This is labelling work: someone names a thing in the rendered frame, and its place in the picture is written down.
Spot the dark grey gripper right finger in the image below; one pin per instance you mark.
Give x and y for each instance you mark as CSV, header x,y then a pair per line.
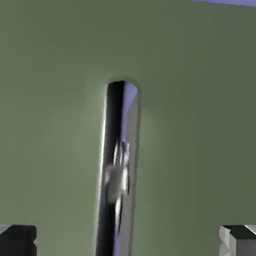
x,y
240,243

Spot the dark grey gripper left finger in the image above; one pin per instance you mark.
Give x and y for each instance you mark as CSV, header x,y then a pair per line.
x,y
18,240

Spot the green painted drawer front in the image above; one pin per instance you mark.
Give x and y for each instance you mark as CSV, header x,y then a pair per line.
x,y
50,100

